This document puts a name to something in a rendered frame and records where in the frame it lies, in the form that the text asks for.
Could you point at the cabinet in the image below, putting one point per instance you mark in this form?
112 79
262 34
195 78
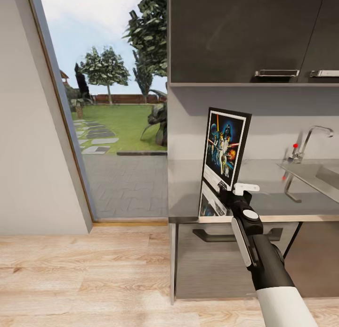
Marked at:
254 43

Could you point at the fixed window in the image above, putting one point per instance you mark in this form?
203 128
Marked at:
107 60

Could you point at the dishwasher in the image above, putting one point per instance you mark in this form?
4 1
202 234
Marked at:
209 263

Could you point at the drop in sink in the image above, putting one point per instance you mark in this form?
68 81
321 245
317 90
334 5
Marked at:
322 176

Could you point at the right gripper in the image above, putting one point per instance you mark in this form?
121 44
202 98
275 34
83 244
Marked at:
227 197

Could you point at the poster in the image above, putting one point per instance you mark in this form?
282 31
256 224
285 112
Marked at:
225 142

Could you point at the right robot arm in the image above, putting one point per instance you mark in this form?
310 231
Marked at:
280 301

